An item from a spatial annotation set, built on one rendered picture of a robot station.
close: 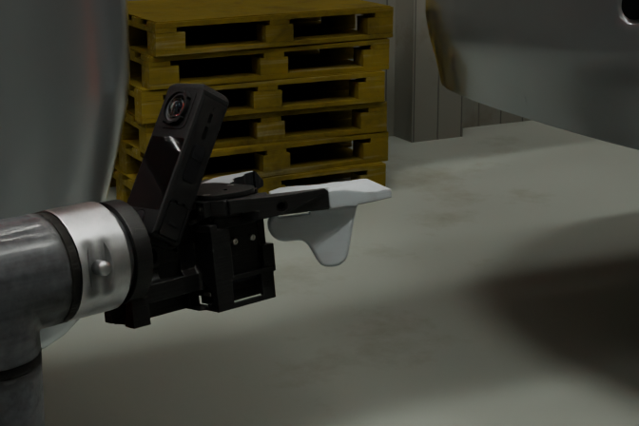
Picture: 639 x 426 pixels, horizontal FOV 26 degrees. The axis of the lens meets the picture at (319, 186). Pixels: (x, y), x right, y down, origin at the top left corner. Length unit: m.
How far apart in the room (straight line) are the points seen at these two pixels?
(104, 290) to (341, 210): 0.19
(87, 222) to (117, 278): 0.04
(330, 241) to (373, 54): 4.80
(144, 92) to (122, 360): 1.57
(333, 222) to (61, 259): 0.21
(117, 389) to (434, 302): 1.18
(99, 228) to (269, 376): 3.06
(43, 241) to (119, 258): 0.05
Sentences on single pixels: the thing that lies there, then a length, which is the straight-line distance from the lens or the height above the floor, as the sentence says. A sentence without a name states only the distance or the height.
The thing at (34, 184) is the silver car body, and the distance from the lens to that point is 2.01.
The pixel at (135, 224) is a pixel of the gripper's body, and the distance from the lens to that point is 0.93.
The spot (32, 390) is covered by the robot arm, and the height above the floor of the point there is 1.15.
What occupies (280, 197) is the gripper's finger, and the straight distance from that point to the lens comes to 0.96.
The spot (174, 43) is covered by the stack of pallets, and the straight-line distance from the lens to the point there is 5.36.
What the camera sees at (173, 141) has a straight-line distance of 0.96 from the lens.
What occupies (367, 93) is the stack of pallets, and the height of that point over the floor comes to 0.44.
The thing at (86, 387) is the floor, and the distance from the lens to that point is 3.93.
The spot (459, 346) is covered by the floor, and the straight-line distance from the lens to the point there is 4.19.
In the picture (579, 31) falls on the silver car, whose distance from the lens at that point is 3.26.
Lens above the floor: 1.49
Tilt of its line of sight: 14 degrees down
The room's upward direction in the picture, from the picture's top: straight up
